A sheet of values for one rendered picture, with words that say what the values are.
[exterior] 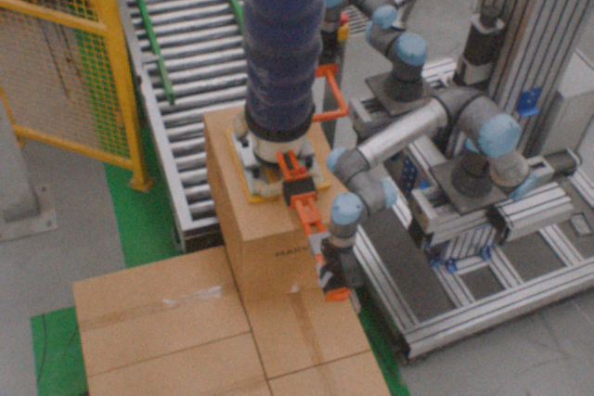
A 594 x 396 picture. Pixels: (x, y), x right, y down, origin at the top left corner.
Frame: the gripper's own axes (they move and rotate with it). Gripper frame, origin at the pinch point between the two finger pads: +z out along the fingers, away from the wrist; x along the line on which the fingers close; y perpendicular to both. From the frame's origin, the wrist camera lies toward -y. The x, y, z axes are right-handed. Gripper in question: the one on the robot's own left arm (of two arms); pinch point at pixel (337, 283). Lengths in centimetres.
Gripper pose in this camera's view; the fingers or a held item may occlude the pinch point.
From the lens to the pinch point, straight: 220.9
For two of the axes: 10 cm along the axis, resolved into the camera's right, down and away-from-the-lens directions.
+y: -3.0, -7.3, 6.1
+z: -0.4, 6.5, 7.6
